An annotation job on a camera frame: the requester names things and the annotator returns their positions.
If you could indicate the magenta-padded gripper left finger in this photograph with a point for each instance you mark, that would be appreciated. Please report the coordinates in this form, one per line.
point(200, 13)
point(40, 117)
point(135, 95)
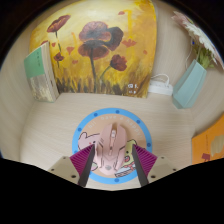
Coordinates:
point(77, 165)

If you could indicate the pale green vase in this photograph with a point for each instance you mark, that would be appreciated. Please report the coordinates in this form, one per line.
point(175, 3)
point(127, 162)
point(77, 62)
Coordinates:
point(188, 87)

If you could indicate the poppy flower painting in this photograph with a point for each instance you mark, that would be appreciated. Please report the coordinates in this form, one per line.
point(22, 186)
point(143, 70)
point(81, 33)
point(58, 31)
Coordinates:
point(100, 50)

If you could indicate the pink and white flowers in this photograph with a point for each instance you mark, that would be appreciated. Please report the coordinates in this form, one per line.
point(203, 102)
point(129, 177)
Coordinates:
point(200, 36)

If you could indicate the pink computer mouse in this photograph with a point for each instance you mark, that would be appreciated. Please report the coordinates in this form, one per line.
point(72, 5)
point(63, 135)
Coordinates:
point(111, 150)

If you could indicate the round cartoon mouse pad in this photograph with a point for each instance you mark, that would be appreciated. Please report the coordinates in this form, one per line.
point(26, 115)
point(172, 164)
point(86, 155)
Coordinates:
point(90, 133)

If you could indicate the green cover book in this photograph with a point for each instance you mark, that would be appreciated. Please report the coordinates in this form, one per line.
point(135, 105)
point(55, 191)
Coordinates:
point(41, 75)

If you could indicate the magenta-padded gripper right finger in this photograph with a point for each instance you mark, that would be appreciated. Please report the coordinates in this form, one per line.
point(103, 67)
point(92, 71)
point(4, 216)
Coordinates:
point(150, 165)

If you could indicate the orange book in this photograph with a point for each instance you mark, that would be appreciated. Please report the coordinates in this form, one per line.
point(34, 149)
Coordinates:
point(210, 145)

